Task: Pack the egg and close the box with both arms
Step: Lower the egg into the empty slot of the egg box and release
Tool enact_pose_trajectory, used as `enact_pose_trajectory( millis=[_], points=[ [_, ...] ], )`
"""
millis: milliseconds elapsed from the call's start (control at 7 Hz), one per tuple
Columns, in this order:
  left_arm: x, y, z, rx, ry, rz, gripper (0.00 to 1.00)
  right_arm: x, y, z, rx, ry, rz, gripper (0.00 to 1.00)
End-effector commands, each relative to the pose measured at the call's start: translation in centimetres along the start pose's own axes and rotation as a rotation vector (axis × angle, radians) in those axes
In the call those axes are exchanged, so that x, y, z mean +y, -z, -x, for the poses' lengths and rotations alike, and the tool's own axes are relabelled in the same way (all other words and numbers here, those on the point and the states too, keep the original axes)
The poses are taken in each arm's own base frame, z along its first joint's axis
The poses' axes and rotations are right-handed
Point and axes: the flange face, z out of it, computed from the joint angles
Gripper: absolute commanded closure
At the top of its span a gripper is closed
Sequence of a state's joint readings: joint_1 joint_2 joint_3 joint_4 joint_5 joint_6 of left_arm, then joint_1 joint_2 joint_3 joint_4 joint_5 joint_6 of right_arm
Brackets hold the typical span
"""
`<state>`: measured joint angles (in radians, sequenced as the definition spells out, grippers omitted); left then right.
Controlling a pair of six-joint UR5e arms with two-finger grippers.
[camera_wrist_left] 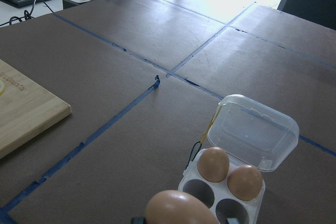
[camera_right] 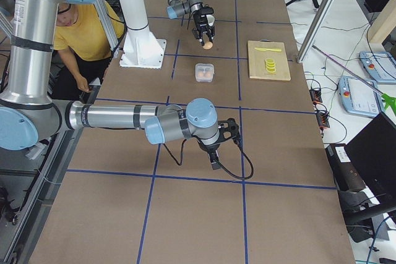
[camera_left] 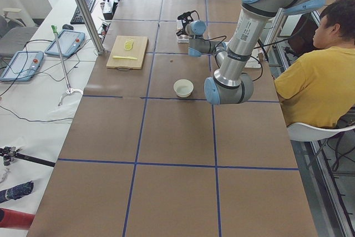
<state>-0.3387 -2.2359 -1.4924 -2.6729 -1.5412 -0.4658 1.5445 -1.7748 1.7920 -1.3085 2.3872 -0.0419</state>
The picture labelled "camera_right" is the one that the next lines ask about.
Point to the black monitor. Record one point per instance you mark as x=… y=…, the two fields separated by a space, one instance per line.
x=372 y=153

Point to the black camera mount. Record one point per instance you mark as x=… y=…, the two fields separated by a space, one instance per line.
x=229 y=130

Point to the blue teach pendant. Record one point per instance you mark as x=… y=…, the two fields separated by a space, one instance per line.
x=358 y=98
x=379 y=65

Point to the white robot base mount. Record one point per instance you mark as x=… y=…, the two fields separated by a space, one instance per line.
x=141 y=48

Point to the aluminium frame post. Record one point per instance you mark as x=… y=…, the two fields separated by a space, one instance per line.
x=313 y=29

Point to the person in yellow shirt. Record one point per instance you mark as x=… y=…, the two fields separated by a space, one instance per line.
x=83 y=47

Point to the clear plastic egg box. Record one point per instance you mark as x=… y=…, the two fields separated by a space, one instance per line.
x=203 y=67

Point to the bamboo cutting board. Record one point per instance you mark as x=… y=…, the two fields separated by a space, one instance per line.
x=256 y=61

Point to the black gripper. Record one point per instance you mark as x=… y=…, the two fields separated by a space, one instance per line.
x=202 y=25
x=210 y=148

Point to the white bowl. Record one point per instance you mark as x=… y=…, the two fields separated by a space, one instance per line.
x=211 y=20

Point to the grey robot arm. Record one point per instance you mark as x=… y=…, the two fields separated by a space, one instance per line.
x=29 y=115
x=179 y=8

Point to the yellow plastic knife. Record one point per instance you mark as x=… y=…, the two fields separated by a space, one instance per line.
x=277 y=50

